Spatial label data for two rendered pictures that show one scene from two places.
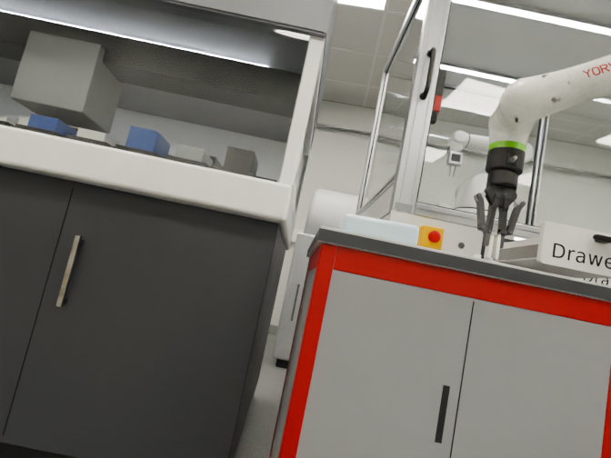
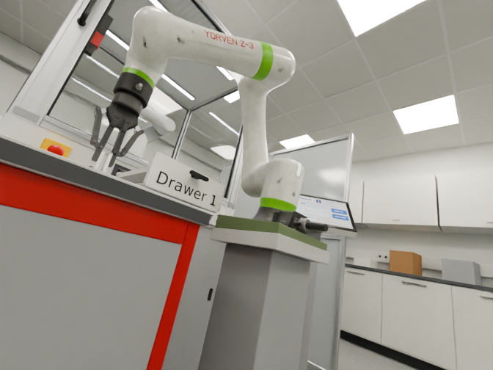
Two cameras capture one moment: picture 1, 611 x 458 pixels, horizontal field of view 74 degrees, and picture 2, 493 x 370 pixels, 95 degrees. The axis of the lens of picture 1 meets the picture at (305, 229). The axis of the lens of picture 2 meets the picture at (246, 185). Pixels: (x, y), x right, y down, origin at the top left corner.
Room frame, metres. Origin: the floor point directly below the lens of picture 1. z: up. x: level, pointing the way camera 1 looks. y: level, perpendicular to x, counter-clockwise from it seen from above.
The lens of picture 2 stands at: (0.38, -0.35, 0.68)
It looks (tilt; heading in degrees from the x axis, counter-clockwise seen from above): 18 degrees up; 315
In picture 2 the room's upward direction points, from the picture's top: 12 degrees clockwise
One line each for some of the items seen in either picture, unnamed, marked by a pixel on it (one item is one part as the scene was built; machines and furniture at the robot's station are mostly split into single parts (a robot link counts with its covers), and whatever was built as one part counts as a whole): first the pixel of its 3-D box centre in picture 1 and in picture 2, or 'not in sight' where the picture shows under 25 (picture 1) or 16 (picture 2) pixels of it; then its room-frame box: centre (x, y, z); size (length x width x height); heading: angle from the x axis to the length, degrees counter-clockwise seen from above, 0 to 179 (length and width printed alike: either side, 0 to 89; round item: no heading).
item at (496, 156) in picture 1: (505, 163); (133, 92); (1.04, -0.49, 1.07); 0.12 x 0.09 x 0.06; 176
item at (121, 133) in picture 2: (503, 215); (120, 137); (1.05, -0.51, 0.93); 0.04 x 0.01 x 0.11; 176
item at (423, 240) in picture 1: (430, 237); (53, 153); (1.32, -0.41, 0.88); 0.07 x 0.05 x 0.07; 90
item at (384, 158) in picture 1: (392, 110); not in sight; (1.82, -0.29, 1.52); 0.87 x 0.01 x 0.86; 0
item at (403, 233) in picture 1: (378, 232); not in sight; (0.83, -0.15, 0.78); 0.15 x 0.10 x 0.04; 82
